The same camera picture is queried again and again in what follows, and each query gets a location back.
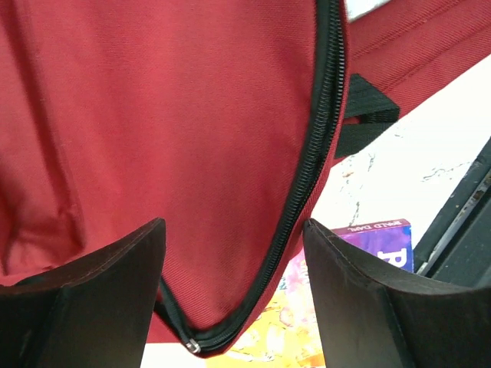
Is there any orange purple Roald Dahl book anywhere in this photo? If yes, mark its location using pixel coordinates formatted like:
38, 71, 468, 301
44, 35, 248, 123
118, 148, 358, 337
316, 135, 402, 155
206, 219, 414, 368

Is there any red student backpack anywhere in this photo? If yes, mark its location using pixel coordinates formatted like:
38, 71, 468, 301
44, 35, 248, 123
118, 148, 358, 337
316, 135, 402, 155
1, 1, 490, 357

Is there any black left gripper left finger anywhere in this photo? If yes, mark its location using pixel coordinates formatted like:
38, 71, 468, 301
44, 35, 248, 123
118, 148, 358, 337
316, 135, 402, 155
1, 218, 166, 367

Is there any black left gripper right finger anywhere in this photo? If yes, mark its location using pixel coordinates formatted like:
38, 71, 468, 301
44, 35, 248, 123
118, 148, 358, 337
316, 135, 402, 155
303, 219, 490, 367

